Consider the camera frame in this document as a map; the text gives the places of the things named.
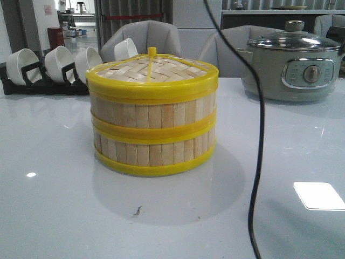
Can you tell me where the white bowl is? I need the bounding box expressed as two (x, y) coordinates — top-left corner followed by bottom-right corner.
(75, 47), (103, 84)
(114, 38), (138, 61)
(45, 46), (74, 84)
(6, 49), (39, 86)

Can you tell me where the dark counter cabinet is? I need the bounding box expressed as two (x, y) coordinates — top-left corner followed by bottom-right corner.
(221, 10), (344, 32)

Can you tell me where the black bowl rack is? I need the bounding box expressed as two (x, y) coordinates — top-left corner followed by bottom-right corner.
(1, 59), (89, 96)

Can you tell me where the grey electric cooking pot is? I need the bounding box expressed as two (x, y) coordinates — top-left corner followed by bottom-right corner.
(237, 47), (341, 102)

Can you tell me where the grey armchair left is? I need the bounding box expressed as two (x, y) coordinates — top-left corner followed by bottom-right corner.
(100, 21), (182, 62)

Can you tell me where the woven bamboo steamer lid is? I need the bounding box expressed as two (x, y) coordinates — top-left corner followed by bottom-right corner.
(86, 47), (218, 105)

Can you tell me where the glass pot lid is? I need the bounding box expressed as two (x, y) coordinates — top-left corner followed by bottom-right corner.
(247, 20), (344, 53)

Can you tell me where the black cable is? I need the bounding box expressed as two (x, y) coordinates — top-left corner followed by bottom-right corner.
(203, 0), (266, 259)

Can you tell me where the bamboo steamer tray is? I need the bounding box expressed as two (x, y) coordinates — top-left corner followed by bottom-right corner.
(91, 93), (217, 139)
(94, 128), (216, 177)

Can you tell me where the white refrigerator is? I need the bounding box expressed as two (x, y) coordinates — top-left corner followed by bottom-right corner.
(172, 0), (216, 59)

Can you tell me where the white bowl rightmost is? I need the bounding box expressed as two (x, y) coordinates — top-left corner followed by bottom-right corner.
(114, 38), (138, 61)

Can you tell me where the grey armchair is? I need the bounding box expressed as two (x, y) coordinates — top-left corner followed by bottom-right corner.
(196, 25), (286, 78)
(100, 21), (182, 62)
(313, 14), (345, 36)

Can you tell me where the grey armchair middle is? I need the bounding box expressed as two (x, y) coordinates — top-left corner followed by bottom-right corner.
(196, 25), (286, 78)

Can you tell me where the grey armchair far right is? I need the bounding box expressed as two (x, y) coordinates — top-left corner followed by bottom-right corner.
(313, 14), (345, 36)

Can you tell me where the red bin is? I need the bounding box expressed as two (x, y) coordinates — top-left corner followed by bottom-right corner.
(47, 27), (65, 50)

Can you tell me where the white bowl leftmost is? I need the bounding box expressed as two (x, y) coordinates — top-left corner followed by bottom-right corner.
(6, 49), (39, 86)

